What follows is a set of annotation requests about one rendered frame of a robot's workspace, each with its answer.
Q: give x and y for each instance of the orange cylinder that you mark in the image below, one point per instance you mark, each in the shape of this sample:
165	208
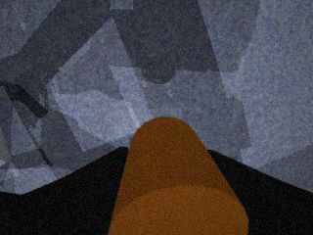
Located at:
171	186

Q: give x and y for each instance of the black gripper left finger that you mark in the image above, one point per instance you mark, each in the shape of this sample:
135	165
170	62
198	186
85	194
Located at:
81	203

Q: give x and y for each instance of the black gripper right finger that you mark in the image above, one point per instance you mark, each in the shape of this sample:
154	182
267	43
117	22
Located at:
272	206

